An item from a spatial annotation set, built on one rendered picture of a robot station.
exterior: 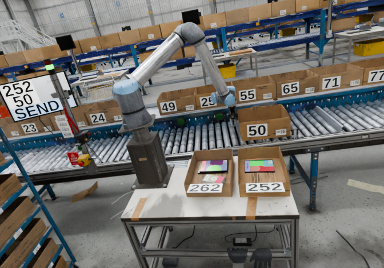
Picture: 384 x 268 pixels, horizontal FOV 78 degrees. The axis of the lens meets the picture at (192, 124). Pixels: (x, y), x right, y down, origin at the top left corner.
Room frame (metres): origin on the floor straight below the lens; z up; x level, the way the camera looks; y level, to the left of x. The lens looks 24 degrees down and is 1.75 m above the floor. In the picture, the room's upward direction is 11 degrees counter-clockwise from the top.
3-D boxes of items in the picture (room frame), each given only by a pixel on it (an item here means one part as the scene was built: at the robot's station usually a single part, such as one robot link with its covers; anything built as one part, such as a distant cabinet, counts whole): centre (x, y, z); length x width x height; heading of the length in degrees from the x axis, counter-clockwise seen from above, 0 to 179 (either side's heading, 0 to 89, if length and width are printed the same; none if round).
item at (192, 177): (1.30, -0.06, 0.80); 0.38 x 0.28 x 0.10; 165
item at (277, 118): (1.81, -0.60, 0.83); 0.39 x 0.29 x 0.17; 80
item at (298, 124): (1.82, -0.93, 0.72); 0.52 x 0.05 x 0.05; 173
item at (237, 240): (1.35, -0.22, 0.02); 0.15 x 0.06 x 0.03; 77
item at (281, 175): (1.22, -0.38, 0.80); 0.38 x 0.28 x 0.10; 166
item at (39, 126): (2.62, 1.66, 0.96); 0.39 x 0.29 x 0.17; 82
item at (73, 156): (1.77, 1.00, 0.85); 0.16 x 0.01 x 0.13; 83
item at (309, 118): (1.81, -1.06, 0.72); 0.52 x 0.05 x 0.05; 173
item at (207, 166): (1.39, -0.10, 0.78); 0.19 x 0.14 x 0.02; 75
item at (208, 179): (1.23, -0.07, 0.77); 0.13 x 0.07 x 0.04; 58
